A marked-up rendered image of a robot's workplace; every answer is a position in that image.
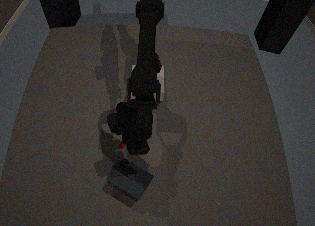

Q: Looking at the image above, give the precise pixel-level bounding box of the red peg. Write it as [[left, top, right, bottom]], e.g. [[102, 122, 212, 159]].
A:
[[119, 138, 126, 149]]

